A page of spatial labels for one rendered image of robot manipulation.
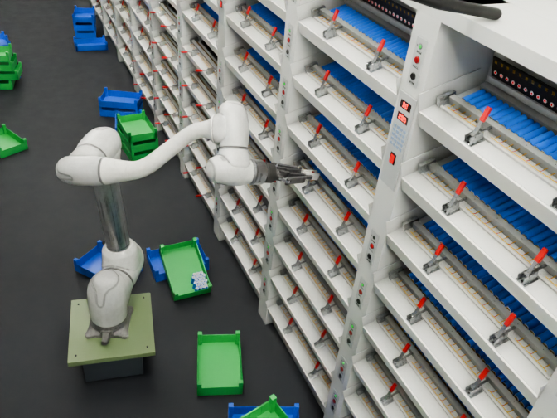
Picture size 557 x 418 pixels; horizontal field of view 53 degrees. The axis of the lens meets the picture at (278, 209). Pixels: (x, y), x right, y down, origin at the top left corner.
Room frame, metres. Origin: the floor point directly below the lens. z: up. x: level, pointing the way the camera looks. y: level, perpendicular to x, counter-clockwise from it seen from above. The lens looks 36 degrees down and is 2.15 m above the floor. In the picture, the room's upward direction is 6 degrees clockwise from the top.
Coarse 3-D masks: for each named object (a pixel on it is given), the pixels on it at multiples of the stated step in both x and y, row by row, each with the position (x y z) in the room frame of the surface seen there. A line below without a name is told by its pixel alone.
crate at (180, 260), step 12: (192, 240) 2.33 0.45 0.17; (168, 252) 2.28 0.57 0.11; (180, 252) 2.30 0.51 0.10; (192, 252) 2.31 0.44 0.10; (168, 264) 2.21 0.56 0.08; (180, 264) 2.23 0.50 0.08; (192, 264) 2.25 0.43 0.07; (168, 276) 2.11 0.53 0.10; (180, 276) 2.16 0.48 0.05; (180, 288) 2.10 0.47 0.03
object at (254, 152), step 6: (252, 144) 2.38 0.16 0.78; (252, 150) 2.37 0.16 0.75; (258, 150) 2.33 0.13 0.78; (252, 156) 2.31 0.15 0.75; (258, 156) 2.32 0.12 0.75; (264, 156) 2.29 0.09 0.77; (270, 162) 2.24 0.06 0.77; (258, 186) 2.15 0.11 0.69; (264, 186) 2.09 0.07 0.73; (264, 192) 2.07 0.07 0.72
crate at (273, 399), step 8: (272, 400) 1.17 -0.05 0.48; (256, 408) 1.14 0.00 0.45; (264, 408) 1.17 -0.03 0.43; (272, 408) 1.17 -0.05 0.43; (280, 408) 1.15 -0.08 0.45; (248, 416) 1.12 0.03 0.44; (256, 416) 1.14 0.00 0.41; (264, 416) 1.15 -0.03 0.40; (272, 416) 1.15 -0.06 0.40; (280, 416) 1.15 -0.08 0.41
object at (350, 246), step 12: (288, 156) 1.95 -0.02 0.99; (300, 156) 1.97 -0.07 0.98; (300, 192) 1.79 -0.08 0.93; (312, 192) 1.78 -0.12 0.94; (324, 192) 1.77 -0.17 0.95; (312, 204) 1.71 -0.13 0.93; (324, 204) 1.70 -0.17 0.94; (324, 216) 1.64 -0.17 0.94; (336, 216) 1.63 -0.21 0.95; (324, 228) 1.62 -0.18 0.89; (336, 240) 1.54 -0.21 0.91; (348, 240) 1.51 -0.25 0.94; (360, 240) 1.51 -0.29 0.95; (348, 252) 1.46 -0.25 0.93; (360, 252) 1.40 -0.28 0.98
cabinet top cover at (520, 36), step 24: (408, 0) 1.44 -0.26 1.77; (480, 0) 1.41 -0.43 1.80; (456, 24) 1.27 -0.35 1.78; (480, 24) 1.21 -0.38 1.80; (504, 24) 1.23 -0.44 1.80; (528, 24) 1.25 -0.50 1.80; (552, 24) 1.27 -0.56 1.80; (504, 48) 1.14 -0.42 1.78; (528, 48) 1.09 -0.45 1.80; (552, 48) 1.10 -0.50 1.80; (552, 72) 1.03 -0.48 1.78
